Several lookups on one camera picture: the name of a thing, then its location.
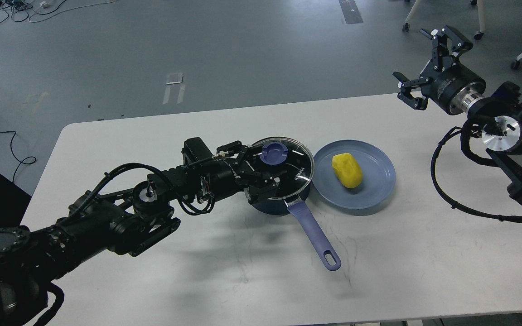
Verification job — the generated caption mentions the white chair legs with casters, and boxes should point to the white chair legs with casters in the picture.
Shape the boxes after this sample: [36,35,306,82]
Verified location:
[400,0,488,40]

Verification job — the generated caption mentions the grey floor tape strip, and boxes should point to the grey floor tape strip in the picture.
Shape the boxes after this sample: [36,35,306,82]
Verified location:
[338,0,364,25]

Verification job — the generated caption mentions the black floor cable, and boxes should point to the black floor cable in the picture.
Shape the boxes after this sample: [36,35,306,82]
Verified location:
[0,102,36,182]

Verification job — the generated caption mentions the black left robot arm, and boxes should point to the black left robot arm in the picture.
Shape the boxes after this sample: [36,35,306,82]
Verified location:
[0,138,286,326]

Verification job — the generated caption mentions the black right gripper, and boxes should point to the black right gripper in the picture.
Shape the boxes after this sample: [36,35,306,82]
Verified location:
[393,25,486,115]

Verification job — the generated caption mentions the dark blue saucepan purple handle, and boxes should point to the dark blue saucepan purple handle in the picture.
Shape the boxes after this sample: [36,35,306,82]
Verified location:
[251,189,342,271]

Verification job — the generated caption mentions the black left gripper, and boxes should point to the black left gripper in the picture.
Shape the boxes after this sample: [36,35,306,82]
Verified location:
[203,141,287,205]

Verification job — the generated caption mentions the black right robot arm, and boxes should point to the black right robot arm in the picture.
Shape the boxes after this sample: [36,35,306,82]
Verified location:
[393,25,522,224]

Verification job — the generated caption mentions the blue plate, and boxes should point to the blue plate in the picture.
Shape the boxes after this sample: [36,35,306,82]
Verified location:
[312,139,396,215]

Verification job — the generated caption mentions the white floor tape piece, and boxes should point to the white floor tape piece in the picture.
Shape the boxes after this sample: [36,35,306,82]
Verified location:
[162,72,186,105]

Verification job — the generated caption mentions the glass pot lid blue knob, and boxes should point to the glass pot lid blue knob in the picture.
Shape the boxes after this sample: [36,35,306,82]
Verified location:
[247,137,315,200]

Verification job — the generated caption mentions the tangled floor cables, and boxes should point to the tangled floor cables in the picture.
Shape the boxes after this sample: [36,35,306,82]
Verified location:
[0,0,119,29]

